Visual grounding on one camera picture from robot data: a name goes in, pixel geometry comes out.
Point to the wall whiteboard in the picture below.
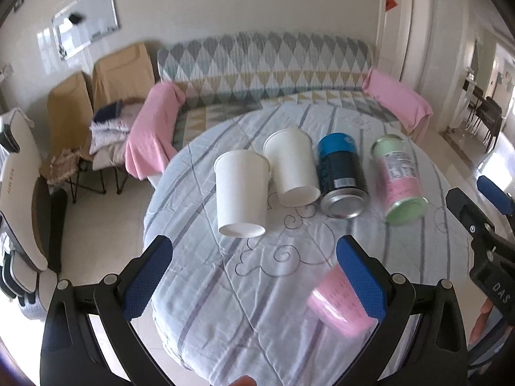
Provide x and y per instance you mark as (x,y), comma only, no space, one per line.
(82,23)

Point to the right white paper cup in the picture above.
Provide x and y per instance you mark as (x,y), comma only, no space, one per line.
(291,157)

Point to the diamond patterned sofa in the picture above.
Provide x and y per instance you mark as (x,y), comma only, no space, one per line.
(227,76)

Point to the red door decoration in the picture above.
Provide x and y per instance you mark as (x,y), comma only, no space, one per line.
(390,4)

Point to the person's hand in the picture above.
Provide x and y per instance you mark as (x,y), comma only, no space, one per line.
(481,321)

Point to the left tan folding chair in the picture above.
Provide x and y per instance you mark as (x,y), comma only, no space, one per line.
(70,114)

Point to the pink towel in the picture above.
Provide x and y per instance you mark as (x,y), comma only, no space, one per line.
(410,108)
(149,148)

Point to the right tan folding chair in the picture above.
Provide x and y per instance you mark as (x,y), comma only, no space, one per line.
(126,73)

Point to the white door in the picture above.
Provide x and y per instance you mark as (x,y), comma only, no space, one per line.
(395,37)

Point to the left pink towel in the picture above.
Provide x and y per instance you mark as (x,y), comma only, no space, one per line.
(149,148)

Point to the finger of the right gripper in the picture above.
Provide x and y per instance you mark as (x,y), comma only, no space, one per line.
(501,200)

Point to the folded clothes pile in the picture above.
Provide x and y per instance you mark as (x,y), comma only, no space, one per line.
(110,128)

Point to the right pink towel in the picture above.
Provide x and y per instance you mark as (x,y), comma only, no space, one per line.
(410,108)

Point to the left white paper cup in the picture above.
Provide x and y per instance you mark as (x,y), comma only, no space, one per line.
(242,179)

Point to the pink and green can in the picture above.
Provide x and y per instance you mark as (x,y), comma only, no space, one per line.
(397,181)

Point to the striped white tablecloth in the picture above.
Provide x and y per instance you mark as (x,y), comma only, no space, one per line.
(228,307)

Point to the tiny left picture frame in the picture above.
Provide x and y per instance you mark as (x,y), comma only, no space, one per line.
(18,4)

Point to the black and blue can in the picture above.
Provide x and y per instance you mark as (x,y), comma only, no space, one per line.
(344,190)

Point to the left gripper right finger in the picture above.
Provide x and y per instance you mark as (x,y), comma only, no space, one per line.
(385,300)

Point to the white paper cup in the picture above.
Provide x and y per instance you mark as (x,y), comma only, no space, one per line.
(291,157)
(242,179)

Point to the dark dining chairs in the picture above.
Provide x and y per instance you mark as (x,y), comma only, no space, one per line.
(485,111)

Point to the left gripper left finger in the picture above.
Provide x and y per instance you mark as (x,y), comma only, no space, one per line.
(126,299)

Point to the pink plastic cup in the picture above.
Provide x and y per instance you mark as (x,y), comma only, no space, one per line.
(336,304)

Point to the tan folding chair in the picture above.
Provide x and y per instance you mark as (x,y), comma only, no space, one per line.
(70,114)
(126,73)

